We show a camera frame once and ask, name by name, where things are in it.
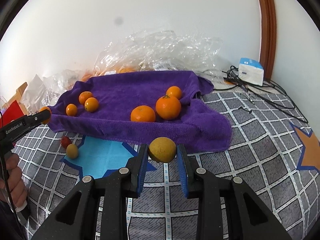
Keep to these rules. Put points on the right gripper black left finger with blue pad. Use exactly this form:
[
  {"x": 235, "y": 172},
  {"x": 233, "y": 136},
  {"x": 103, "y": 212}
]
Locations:
[{"x": 126, "y": 182}]

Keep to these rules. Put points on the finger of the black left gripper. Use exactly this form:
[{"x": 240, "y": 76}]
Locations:
[{"x": 18, "y": 128}]

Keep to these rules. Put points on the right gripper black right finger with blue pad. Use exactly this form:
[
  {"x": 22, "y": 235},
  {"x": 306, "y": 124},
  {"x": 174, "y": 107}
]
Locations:
[{"x": 197, "y": 182}]

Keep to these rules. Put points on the small tangerine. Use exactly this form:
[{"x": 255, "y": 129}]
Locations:
[
  {"x": 47, "y": 114},
  {"x": 71, "y": 109},
  {"x": 84, "y": 96},
  {"x": 91, "y": 104}
]

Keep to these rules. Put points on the yellow-green round fruit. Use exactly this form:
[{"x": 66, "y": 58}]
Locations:
[{"x": 162, "y": 150}]

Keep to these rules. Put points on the small yellow-green fruit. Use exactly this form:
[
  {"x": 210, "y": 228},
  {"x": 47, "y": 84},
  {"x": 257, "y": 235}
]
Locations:
[{"x": 72, "y": 151}]

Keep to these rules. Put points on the person's left hand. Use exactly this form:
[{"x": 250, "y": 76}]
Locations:
[{"x": 17, "y": 187}]

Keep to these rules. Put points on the red paper bag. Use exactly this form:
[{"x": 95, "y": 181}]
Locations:
[{"x": 11, "y": 111}]

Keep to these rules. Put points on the small red fruit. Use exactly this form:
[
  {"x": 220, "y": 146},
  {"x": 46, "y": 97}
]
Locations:
[{"x": 65, "y": 142}]

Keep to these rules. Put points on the round orange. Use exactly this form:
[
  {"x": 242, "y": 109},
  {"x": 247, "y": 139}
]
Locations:
[{"x": 143, "y": 113}]

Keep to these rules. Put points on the large orange with stem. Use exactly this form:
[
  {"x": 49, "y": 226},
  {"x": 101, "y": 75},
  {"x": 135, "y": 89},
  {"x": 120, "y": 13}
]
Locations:
[{"x": 168, "y": 107}]

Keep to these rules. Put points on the purple towel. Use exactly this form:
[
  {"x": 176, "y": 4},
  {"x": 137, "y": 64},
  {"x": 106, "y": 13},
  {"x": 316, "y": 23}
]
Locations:
[{"x": 198, "y": 128}]

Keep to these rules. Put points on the blue white tissue pack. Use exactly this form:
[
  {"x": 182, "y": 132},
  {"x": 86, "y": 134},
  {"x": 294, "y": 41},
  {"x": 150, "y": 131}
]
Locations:
[{"x": 251, "y": 71}]

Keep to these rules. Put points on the clear plastic bags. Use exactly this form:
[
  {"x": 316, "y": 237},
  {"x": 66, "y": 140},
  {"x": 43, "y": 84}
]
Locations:
[{"x": 144, "y": 51}]

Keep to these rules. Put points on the brown wooden door frame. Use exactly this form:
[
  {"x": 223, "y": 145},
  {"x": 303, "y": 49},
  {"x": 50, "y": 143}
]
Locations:
[{"x": 268, "y": 39}]

